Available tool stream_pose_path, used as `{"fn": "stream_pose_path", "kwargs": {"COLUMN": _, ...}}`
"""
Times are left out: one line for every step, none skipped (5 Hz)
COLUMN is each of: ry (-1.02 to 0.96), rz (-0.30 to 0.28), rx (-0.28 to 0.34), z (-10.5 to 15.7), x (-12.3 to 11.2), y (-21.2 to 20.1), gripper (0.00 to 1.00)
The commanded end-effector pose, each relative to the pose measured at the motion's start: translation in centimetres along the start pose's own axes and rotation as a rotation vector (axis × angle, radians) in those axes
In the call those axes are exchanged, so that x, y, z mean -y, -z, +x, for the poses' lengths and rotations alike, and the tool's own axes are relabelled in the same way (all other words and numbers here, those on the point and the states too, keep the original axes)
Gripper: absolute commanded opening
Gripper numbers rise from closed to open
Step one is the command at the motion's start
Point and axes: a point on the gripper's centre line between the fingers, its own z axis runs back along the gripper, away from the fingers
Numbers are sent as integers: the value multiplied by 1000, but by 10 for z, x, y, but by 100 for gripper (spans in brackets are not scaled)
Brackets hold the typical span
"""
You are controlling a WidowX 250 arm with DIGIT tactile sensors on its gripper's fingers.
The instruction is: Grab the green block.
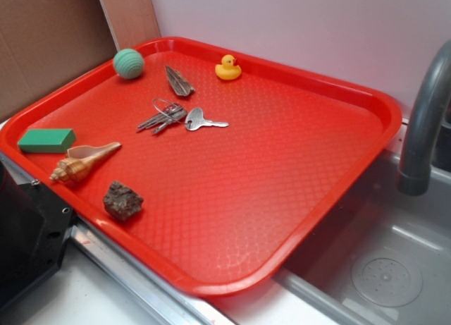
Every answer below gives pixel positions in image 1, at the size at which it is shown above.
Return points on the grey driftwood piece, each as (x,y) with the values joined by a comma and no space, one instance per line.
(179,83)

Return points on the green ribbed ball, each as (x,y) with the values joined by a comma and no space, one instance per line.
(128,63)

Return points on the bunch of small keys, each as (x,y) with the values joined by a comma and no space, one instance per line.
(173,113)

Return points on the large silver key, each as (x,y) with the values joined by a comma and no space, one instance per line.
(196,120)

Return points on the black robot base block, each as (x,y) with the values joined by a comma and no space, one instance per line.
(35,227)

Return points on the tan spiral seashell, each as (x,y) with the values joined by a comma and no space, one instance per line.
(80,161)

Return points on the red plastic tray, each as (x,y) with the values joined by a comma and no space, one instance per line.
(223,207)

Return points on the grey curved faucet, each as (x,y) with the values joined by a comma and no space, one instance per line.
(427,140)

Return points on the grey plastic sink basin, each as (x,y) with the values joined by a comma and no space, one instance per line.
(378,257)

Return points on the yellow rubber duck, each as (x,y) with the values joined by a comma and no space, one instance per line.
(228,68)

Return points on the brown rough rock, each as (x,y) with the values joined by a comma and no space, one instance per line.
(121,202)

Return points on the green rectangular block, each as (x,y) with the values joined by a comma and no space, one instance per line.
(47,140)

